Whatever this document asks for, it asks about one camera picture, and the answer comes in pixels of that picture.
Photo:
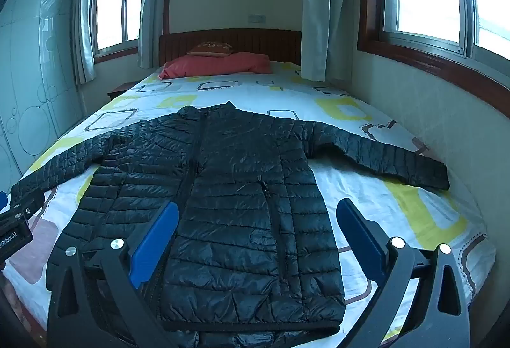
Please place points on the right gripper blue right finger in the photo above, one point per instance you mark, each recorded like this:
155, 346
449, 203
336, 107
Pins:
438, 316

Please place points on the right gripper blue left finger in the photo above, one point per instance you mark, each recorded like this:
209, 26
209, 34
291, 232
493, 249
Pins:
96, 299

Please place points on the black quilted puffer jacket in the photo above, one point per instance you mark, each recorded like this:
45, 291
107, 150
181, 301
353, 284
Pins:
253, 261

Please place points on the patterned white bed sheet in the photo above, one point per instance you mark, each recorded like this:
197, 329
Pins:
423, 218

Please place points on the glass sliding wardrobe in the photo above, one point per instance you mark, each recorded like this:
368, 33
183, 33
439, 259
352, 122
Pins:
39, 98

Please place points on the wooden nightstand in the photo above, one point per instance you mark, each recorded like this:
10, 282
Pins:
119, 90

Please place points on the curtain left of left window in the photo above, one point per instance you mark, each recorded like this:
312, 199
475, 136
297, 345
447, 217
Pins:
82, 47

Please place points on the curtain beside headboard left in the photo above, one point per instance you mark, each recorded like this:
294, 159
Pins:
151, 27

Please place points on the small orange patterned cushion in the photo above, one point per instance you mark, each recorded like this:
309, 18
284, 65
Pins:
211, 49

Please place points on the red pillow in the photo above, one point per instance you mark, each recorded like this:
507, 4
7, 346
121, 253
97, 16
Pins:
192, 66

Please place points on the curtain at right window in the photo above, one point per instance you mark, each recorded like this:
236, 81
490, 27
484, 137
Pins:
327, 41

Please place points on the dark wooden headboard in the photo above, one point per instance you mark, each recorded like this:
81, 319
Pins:
279, 45

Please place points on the right window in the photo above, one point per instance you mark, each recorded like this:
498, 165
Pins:
473, 32

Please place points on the wall socket plate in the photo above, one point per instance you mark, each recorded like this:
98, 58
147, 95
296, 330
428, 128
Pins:
256, 19

